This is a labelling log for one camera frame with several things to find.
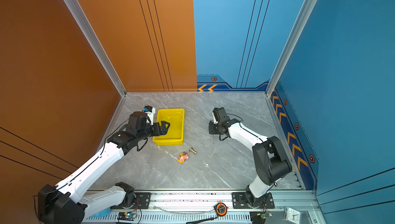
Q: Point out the yellow plastic bin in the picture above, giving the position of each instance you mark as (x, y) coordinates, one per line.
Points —
(175, 135)

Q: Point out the white analog clock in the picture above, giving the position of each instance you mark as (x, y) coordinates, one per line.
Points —
(292, 216)

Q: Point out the right green circuit board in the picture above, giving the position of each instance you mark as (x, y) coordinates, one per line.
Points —
(262, 215)

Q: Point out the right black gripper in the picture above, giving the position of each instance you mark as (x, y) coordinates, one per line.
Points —
(211, 128)

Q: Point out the orange black tape measure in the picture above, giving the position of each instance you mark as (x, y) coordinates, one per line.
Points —
(220, 209)

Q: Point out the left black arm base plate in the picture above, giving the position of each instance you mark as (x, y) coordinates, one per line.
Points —
(141, 201)

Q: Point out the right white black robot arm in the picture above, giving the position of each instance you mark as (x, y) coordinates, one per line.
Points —
(270, 157)

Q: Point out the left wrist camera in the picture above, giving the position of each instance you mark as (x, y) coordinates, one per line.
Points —
(150, 111)

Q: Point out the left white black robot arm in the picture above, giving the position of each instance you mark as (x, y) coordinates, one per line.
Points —
(65, 203)

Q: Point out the green circuit board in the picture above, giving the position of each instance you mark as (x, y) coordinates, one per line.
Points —
(126, 216)
(262, 215)

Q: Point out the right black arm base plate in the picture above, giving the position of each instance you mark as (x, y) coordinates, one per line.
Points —
(246, 200)

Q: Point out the pink yellow small toy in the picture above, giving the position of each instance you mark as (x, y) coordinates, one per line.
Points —
(182, 157)

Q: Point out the left green circuit board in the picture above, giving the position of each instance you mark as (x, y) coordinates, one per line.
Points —
(126, 216)

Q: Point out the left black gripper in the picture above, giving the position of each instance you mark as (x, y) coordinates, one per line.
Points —
(164, 129)

